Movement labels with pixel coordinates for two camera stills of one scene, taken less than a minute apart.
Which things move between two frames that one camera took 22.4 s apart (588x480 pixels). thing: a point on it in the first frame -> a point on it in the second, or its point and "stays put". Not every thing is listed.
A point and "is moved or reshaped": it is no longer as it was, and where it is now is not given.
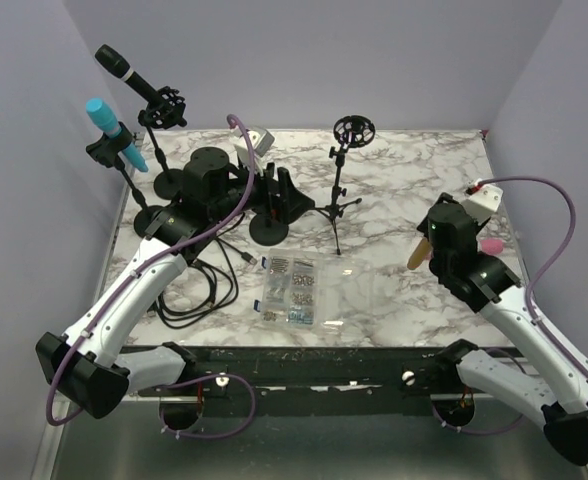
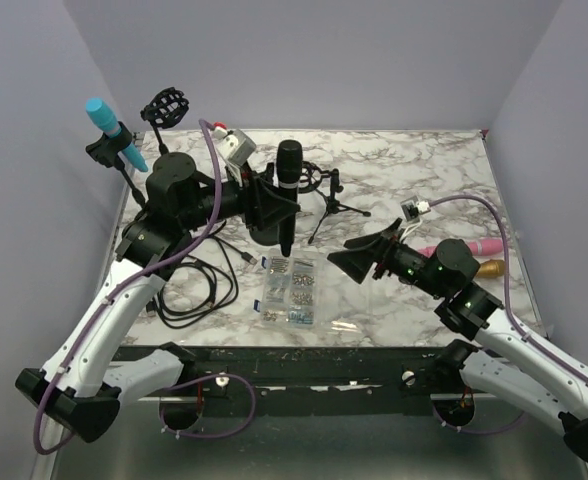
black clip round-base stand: [106, 150] stays put
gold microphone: [420, 254] is moved or reshaped
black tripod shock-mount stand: [351, 131] -> [312, 178]
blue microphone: [103, 115] stays put
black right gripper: [424, 225] -> [358, 262]
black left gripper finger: [292, 201] -> [271, 207]
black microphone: [118, 66] -> [289, 168]
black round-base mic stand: [264, 234] stays put
